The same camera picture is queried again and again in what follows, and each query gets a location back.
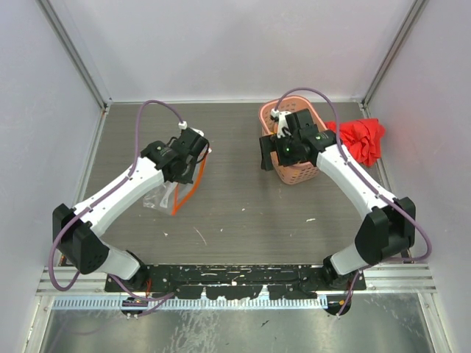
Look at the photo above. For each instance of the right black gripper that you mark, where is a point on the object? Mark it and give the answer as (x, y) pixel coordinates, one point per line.
(271, 143)

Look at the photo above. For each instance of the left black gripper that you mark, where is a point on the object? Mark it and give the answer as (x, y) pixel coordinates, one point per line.
(188, 177)

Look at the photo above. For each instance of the pink plastic basket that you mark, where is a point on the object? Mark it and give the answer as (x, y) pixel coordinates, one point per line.
(300, 172)

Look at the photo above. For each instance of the clear orange zip top bag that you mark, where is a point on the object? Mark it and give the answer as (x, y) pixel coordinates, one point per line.
(171, 196)

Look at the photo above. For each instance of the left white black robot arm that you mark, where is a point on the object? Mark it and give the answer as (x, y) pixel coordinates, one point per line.
(166, 174)

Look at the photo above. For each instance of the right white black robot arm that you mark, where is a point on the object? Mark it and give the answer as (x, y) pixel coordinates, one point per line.
(386, 229)

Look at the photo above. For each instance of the red crumpled cloth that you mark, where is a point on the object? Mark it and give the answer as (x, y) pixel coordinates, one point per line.
(362, 139)

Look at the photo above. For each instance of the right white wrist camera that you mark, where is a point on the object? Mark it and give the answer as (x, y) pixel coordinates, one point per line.
(280, 118)

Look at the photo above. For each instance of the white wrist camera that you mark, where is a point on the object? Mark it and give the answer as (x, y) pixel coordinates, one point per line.
(280, 118)
(184, 125)

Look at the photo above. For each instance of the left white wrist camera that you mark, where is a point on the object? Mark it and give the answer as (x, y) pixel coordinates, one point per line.
(184, 125)

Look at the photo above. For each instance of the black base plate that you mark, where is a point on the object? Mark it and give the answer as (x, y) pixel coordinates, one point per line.
(235, 282)

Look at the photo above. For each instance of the grey slotted cable duct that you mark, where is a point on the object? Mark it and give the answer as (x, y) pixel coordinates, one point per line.
(123, 303)

